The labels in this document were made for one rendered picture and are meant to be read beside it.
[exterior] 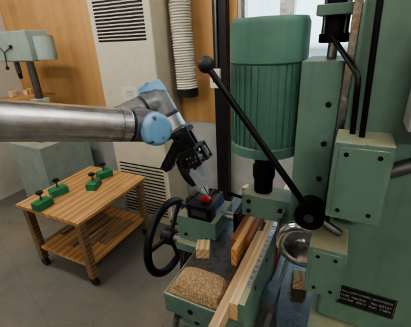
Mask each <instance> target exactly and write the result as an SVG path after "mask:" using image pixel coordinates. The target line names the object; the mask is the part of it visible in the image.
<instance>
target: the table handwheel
mask: <svg viewBox="0 0 411 327"><path fill-rule="evenodd" d="M182 201H184V200H183V199H181V198H179V197H173V198H170V199H168V200H166V201H165V202H164V203H162V204H161V205H160V207H159V208H158V209H157V211H156V212H155V214H154V215H153V217H152V219H151V221H150V223H149V226H148V228H147V231H146V235H145V240H144V244H143V260H144V264H145V267H146V269H147V271H148V272H149V274H151V275H152V276H154V277H163V276H165V275H167V274H168V273H170V272H171V271H172V270H173V269H174V268H175V266H176V265H177V264H178V262H179V261H180V258H181V250H180V249H177V246H176V241H177V240H178V238H180V237H179V233H178V230H176V229H174V228H175V223H176V220H177V215H178V213H179V210H180V207H181V204H182ZM174 205H176V207H175V211H174V214H173V218H172V221H171V224H170V227H165V228H164V229H163V230H162V232H161V234H160V241H159V242H158V243H156V244H155V245H153V239H154V236H155V232H156V228H157V226H158V224H159V222H160V220H161V218H162V216H163V215H164V214H165V212H166V211H167V210H168V209H169V208H170V207H172V206H174ZM163 244H167V245H171V246H172V248H173V250H174V252H175V255H174V257H173V258H172V260H171V261H170V262H169V263H168V264H167V265H166V266H165V267H163V268H161V269H157V268H156V267H155V266H154V263H153V259H152V252H154V251H155V250H156V249H157V248H158V247H160V246H161V245H163Z"/></svg>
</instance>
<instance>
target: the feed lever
mask: <svg viewBox="0 0 411 327"><path fill-rule="evenodd" d="M197 66H198V68H199V70H200V72H202V73H208V74H209V75H210V77H211V78H212V80H213V81H214V82H215V84H216V86H217V87H218V88H219V90H220V91H221V93H222V94H223V95H224V97H225V98H226V100H227V101H228V102H229V104H230V105H231V106H232V108H233V110H234V111H235V112H236V114H237V115H238V117H239V118H240V119H241V121H242V122H243V124H244V125H245V126H246V128H247V129H248V131H249V132H250V133H251V135H252V137H254V139H255V141H256V142H257V143H258V145H259V146H260V148H261V149H262V150H263V152H264V154H265V155H266V156H267V157H268V159H269V160H270V162H271V163H272V165H273V166H274V168H275V169H276V170H277V172H278V173H279V175H280V176H281V177H282V179H283V181H284V182H285V183H286V185H287V186H288V187H289V189H290V190H291V192H292V193H293V194H294V196H295V198H296V199H297V200H298V203H297V207H296V209H295V212H294V219H295V222H296V223H297V224H298V225H299V226H300V227H301V228H304V229H306V230H317V229H318V228H320V227H321V226H324V227H325V228H326V229H327V230H329V231H330V232H332V233H333V234H334V235H336V236H342V234H343V232H342V230H340V229H339V228H338V227H337V226H335V225H334V224H332V223H331V222H330V221H328V220H326V218H325V209H326V205H325V203H324V201H323V200H322V199H321V198H319V197H317V196H314V195H306V196H302V194H301V193H300V191H299V190H298V189H297V187H296V186H295V184H294V183H293V182H292V180H291V178H290V177H289V176H288V174H287V173H286V171H285V170H284V169H283V167H282V165H281V164H280V163H279V161H278V160H277V159H276V157H275V156H274V154H273V153H272V152H271V150H270V149H269V147H268V146H267V145H266V143H265V141H264V140H263V139H262V137H261V136H260V134H259V133H258V132H257V130H256V129H255V127H254V126H253V124H252V123H251V122H250V120H249V119H248V117H247V116H246V115H245V113H244V112H243V110H242V109H241V108H240V106H239V105H238V103H237V102H236V100H235V99H234V97H233V96H232V95H231V94H230V92H229V90H228V89H227V88H226V86H225V85H224V83H223V82H222V81H221V79H220V78H219V77H218V75H217V73H216V72H215V71H214V60H213V59H212V58H211V57H210V56H202V57H201V58H200V59H199V61H198V63H197Z"/></svg>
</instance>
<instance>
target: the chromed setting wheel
mask: <svg viewBox="0 0 411 327"><path fill-rule="evenodd" d="M312 232H313V230H306V229H304V228H301V227H300V226H299V225H298V224H297V223H296V222H295V221H290V222H288V223H286V224H284V225H282V226H281V227H280V228H279V230H278V231H277V234H276V239H275V241H276V246H277V248H278V250H279V252H280V253H281V255H282V256H283V257H284V258H285V259H287V260H288V261H289V262H291V263H292V264H295V265H298V266H300V267H306V266H307V260H308V250H309V245H310V240H311V237H312Z"/></svg>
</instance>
